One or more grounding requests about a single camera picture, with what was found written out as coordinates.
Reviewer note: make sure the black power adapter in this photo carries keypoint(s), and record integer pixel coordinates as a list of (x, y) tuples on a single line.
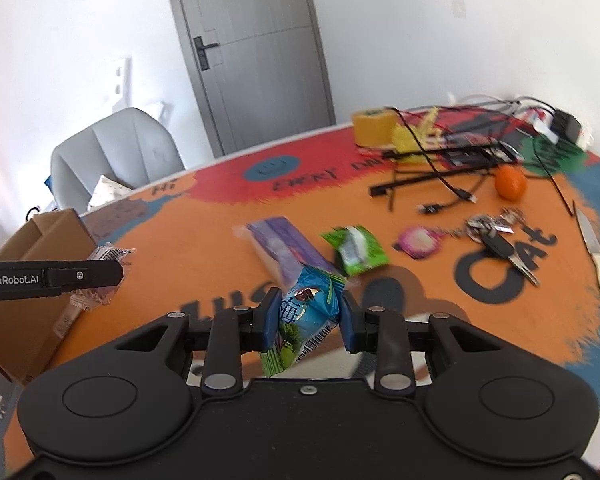
[(566, 126)]

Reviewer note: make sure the blue green candy packet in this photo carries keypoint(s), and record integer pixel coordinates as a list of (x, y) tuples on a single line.
[(309, 312)]

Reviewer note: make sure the car key bunch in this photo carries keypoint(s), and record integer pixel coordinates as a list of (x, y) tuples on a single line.
[(490, 231)]

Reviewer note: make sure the white power strip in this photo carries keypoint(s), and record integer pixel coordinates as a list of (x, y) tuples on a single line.
[(539, 119)]

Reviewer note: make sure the green snack packet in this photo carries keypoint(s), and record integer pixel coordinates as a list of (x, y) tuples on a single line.
[(357, 249)]

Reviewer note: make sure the pink keychain charm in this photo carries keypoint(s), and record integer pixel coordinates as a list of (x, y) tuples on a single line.
[(418, 242)]

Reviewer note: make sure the white dotted cushion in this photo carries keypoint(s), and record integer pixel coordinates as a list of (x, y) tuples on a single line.
[(106, 191)]

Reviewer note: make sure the black laptop stand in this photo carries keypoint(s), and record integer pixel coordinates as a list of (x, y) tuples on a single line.
[(440, 164)]

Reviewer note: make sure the grey door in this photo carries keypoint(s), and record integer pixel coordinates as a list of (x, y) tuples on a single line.
[(267, 79)]

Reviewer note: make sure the black door handle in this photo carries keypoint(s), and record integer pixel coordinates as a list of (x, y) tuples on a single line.
[(201, 49)]

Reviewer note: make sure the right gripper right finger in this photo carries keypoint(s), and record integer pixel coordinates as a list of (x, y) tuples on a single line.
[(383, 333)]

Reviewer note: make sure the yellow tape roll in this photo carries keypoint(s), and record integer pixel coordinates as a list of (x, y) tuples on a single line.
[(373, 128)]

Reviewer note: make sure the blue bag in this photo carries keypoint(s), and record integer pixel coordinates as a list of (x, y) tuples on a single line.
[(49, 184)]

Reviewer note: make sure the orange tangerine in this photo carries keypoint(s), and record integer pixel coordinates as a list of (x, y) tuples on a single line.
[(510, 183)]

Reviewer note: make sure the colourful cartoon table mat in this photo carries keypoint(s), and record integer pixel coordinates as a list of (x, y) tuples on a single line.
[(221, 236)]

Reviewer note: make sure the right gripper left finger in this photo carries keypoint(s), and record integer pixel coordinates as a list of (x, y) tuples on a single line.
[(233, 333)]

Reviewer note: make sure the brown cardboard box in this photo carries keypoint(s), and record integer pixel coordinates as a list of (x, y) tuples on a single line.
[(34, 314)]

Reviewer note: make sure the yellow plastic toy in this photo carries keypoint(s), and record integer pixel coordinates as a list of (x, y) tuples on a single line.
[(415, 133)]

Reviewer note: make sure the purple long cake packet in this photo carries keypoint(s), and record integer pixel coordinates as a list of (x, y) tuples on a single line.
[(283, 249)]

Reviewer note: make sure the white wall switch panel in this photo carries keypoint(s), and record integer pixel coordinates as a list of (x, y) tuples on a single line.
[(122, 85)]

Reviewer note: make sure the grey chair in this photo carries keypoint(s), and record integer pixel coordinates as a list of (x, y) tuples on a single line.
[(129, 147)]

